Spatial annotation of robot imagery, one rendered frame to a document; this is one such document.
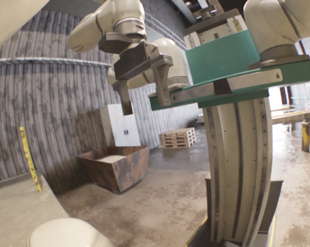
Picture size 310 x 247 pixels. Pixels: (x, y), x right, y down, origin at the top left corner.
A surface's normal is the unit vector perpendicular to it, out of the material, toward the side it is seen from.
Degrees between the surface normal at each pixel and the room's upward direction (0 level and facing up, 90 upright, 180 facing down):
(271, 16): 91
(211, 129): 90
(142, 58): 90
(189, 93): 90
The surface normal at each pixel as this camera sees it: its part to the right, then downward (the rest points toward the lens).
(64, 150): 0.80, -0.13
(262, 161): -0.66, 0.18
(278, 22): -0.85, 0.34
